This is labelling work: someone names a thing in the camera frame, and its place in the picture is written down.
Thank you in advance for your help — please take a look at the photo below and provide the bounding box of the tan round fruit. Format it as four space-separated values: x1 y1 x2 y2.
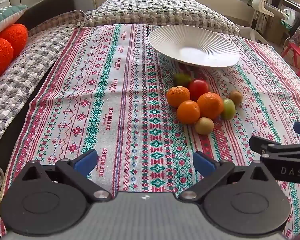
195 117 214 135

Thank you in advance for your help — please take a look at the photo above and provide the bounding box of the grey sofa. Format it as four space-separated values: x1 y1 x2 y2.
15 0 97 30

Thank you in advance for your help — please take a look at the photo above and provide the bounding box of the red tomato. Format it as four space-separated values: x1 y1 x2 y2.
189 79 210 102

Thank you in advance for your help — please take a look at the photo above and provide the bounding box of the green snowflake pillow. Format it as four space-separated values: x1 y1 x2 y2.
0 5 28 40

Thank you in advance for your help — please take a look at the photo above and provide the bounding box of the light green fruit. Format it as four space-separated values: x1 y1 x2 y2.
220 98 236 120

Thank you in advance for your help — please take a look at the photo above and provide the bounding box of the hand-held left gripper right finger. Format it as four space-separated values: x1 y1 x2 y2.
179 151 278 202

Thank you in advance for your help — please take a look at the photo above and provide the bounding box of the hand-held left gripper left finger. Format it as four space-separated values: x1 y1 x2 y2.
15 149 113 203

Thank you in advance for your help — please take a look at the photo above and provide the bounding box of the white ribbed plate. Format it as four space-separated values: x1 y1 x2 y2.
148 25 240 68

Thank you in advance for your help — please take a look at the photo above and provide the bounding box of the mandarin with green stem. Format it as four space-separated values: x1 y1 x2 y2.
166 86 191 108

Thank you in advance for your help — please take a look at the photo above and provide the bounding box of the red plastic chair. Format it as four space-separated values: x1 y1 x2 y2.
281 33 300 78

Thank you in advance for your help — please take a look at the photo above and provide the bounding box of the red green patterned tablecloth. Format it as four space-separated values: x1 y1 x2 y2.
0 24 300 240

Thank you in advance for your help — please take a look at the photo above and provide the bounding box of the dark green fruit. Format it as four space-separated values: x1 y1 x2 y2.
174 73 192 87

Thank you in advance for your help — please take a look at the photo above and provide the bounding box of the grey quilted ottoman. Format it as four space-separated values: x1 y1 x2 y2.
84 0 240 37

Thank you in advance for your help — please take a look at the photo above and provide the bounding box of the large orange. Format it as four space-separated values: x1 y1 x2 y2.
196 92 224 120

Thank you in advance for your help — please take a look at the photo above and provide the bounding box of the brown kiwi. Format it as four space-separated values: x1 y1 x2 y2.
228 90 243 106

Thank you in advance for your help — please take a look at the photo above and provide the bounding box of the small orange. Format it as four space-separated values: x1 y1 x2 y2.
176 100 201 125

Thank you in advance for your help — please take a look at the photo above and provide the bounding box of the grey checked quilted blanket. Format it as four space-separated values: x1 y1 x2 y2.
0 10 87 198

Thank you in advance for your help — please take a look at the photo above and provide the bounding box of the orange lobed cushion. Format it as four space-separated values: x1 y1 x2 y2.
0 24 28 84

